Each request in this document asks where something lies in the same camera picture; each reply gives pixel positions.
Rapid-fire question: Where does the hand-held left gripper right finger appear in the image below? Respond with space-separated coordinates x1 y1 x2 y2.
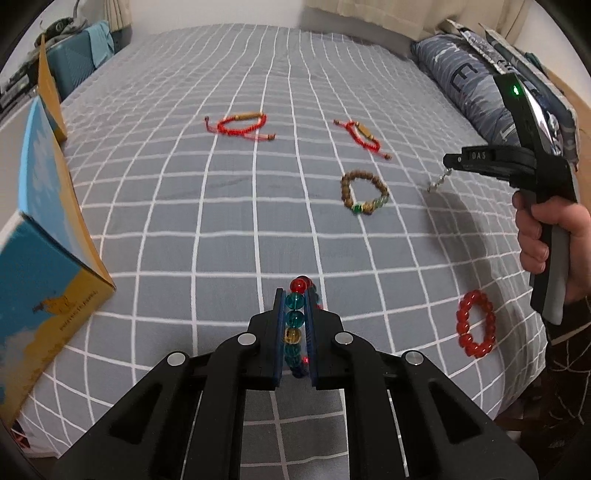
307 289 541 480

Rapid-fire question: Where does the silver chain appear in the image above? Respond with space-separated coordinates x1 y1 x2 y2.
427 166 454 193

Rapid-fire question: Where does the red cord bracelet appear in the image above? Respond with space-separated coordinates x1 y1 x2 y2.
333 119 393 162
204 112 278 143

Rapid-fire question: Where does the person's right forearm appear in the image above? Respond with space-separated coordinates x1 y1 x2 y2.
519 295 591 480

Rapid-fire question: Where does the teal suitcase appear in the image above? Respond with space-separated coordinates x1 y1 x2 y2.
45 20 117 103

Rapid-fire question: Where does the grey striped pillow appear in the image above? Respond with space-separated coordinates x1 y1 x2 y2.
410 34 581 163

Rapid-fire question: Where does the red bead bracelet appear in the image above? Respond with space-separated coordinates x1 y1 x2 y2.
455 289 498 360

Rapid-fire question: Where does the blue and yellow cardboard box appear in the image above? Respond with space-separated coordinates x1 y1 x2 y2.
0 96 116 431

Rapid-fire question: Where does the multicolour glass bead bracelet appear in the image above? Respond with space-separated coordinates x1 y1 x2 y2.
283 276 324 379

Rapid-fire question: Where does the silver foil packet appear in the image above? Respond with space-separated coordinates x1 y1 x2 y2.
444 18 511 75

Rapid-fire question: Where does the grey checked bedsheet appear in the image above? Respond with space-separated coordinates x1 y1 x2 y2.
11 24 550 460

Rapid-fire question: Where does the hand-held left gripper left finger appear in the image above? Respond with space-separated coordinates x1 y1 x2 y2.
52 288 286 480

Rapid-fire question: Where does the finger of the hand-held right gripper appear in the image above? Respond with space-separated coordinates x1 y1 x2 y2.
442 145 536 180

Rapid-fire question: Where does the person's right hand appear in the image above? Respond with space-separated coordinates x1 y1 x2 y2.
512 189 591 302

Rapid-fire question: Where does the brown cardboard panel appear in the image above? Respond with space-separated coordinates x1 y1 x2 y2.
36 34 68 145

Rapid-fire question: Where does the beige curtain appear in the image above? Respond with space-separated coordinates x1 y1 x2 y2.
302 0 528 43

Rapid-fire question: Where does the brown wooden bead bracelet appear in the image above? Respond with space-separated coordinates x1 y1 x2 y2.
340 169 390 216

